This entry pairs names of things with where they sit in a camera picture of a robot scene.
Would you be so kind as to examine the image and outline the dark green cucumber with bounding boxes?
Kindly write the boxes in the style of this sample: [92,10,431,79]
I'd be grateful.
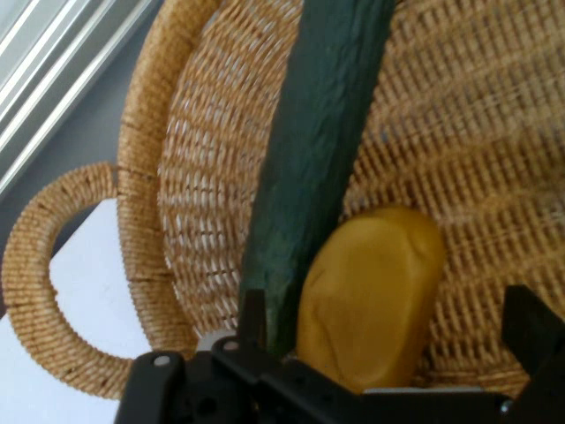
[238,0,397,358]

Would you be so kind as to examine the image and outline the yellow potato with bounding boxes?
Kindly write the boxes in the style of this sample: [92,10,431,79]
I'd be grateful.
[294,206,447,395]

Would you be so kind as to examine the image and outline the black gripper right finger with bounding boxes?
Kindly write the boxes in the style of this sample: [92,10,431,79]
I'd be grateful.
[501,284,565,424]

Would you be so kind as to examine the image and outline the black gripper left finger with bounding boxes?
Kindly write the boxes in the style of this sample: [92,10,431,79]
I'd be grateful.
[115,288,368,424]

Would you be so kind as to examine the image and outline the white ribbed window frame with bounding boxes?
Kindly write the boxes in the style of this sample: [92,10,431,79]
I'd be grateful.
[0,0,165,201]

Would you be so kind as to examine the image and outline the woven wicker basket with handle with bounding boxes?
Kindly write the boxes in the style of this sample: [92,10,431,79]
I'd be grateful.
[1,0,565,401]

